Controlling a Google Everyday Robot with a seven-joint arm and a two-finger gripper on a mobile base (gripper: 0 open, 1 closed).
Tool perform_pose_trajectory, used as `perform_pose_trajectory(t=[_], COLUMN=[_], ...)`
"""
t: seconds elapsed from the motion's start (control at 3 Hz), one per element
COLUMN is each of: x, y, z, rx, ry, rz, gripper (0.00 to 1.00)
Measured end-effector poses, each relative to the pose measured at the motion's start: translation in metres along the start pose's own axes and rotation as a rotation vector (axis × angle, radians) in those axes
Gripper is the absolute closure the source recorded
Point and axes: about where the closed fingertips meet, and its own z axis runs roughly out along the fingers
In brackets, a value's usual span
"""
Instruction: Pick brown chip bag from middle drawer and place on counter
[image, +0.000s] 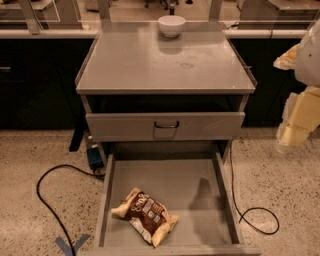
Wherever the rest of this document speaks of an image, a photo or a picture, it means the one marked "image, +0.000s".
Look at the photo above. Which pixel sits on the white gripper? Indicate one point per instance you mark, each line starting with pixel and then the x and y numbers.
pixel 309 63

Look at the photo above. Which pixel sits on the brown chip bag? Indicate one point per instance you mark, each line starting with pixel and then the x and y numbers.
pixel 147 216

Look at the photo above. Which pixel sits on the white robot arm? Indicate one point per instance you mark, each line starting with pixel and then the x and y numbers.
pixel 307 68

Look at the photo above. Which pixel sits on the grey top drawer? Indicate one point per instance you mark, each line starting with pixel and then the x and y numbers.
pixel 188 126

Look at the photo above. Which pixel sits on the open grey middle drawer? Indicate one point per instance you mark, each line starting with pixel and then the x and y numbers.
pixel 193 189

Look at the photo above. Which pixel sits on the grey drawer cabinet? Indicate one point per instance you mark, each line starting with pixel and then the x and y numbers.
pixel 133 68

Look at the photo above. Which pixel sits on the dark lab bench counter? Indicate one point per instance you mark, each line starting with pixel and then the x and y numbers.
pixel 37 77

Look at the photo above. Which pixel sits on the white bowl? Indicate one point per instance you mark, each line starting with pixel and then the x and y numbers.
pixel 171 25

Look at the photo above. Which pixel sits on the blue power adapter box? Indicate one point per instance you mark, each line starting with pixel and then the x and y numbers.
pixel 94 158

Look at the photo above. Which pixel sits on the black drawer handle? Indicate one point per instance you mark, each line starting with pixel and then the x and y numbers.
pixel 166 126

